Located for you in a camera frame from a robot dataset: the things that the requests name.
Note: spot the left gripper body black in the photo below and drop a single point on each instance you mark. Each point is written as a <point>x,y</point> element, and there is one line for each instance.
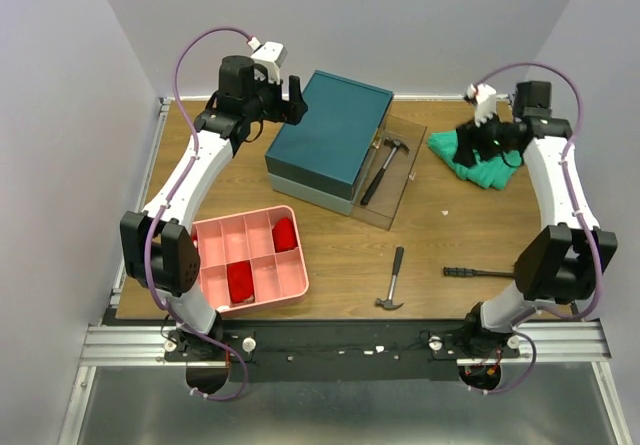
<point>268,102</point>

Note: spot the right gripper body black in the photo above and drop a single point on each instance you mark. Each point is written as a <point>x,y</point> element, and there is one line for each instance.
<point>470,137</point>

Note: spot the teal drawer box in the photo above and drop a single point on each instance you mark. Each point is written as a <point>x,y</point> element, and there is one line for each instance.
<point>330,158</point>

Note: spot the claw hammer black handle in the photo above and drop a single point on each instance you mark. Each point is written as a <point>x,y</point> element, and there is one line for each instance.
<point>395,146</point>

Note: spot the claw hammer grey handle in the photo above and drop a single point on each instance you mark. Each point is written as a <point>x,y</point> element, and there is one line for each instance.
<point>388,302</point>

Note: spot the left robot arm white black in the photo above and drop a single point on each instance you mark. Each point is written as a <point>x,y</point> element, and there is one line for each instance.
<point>156,242</point>

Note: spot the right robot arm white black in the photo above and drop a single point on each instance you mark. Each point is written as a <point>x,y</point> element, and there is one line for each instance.
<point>566,261</point>

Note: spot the black rubber mallet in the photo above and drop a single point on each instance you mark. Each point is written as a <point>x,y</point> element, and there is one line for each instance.
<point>462,272</point>

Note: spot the red sock top right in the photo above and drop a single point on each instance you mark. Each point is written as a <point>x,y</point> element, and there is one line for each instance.
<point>284,235</point>

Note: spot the pink divided tray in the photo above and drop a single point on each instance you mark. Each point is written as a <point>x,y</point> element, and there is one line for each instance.
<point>279,278</point>

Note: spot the red sock bottom middle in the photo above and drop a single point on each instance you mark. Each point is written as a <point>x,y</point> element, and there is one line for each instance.
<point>240,282</point>

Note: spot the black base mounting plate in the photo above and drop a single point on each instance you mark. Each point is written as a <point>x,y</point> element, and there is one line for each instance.
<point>287,350</point>

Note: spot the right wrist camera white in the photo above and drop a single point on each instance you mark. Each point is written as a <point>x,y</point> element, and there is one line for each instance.
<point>483,98</point>

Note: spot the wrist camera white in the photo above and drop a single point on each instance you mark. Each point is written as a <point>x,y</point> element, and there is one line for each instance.
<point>483,98</point>
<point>270,55</point>

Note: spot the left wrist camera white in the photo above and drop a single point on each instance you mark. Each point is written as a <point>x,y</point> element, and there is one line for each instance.
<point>270,55</point>

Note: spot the aluminium rail frame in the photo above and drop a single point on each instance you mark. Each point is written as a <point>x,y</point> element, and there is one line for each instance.
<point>139,345</point>

